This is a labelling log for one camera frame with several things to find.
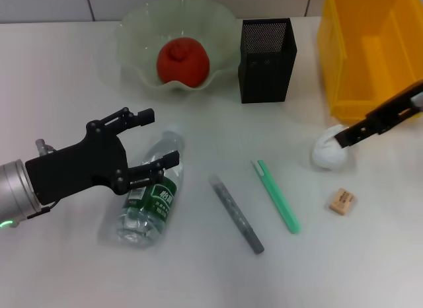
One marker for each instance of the tan eraser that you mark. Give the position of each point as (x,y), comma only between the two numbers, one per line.
(342,201)

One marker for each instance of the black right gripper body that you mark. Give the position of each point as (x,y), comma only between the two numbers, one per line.
(396,106)

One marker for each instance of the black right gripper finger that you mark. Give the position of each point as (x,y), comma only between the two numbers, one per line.
(345,137)

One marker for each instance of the black mesh pen holder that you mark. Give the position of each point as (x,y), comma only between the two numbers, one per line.
(264,73)

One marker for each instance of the green glass fruit bowl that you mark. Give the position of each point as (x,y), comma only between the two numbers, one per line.
(205,23)

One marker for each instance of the clear green-label water bottle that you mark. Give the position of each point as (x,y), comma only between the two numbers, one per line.
(145,222)

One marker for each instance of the grey glitter pen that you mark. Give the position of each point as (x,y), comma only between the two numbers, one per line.
(234,212)

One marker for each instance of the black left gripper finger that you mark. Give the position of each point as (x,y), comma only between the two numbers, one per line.
(145,116)
(168,159)

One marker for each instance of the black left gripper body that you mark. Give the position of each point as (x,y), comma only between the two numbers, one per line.
(82,166)

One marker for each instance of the white paper ball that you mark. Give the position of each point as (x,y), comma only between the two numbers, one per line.
(325,156)

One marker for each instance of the mint green pen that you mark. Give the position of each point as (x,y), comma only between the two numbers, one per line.
(277,195)

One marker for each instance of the orange fruit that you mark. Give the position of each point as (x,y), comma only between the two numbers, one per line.
(185,63)

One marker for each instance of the yellow plastic bin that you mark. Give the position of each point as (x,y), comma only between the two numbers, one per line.
(363,57)

